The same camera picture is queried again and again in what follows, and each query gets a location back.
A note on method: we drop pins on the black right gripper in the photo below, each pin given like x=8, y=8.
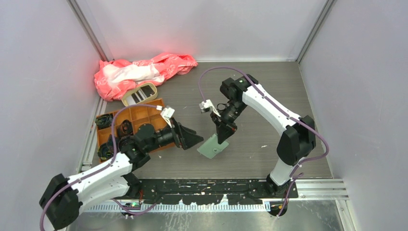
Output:
x=225, y=128

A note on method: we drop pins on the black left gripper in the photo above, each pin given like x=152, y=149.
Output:
x=187, y=140

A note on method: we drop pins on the green leather card holder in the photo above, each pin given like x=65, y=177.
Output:
x=210, y=148

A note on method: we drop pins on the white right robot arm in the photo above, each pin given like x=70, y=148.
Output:
x=296, y=138

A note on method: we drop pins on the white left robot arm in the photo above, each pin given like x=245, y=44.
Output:
x=65, y=198

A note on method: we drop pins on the beige oval card tray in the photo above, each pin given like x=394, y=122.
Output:
x=144, y=93

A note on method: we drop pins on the orange compartment organizer box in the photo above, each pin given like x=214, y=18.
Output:
x=138, y=116

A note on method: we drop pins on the black roll in organizer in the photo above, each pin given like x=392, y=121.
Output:
x=125, y=129

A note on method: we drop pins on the dark bundle in organizer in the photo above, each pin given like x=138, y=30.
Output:
x=104, y=121

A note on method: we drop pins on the pink and white plastic bag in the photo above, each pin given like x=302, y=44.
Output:
x=117, y=77

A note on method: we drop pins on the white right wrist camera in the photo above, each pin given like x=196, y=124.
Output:
x=207, y=106

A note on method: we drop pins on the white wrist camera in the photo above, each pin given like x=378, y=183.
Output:
x=166, y=112
x=207, y=106

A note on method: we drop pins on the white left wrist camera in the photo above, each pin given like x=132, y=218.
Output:
x=166, y=112

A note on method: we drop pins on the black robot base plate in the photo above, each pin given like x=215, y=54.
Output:
x=207, y=191

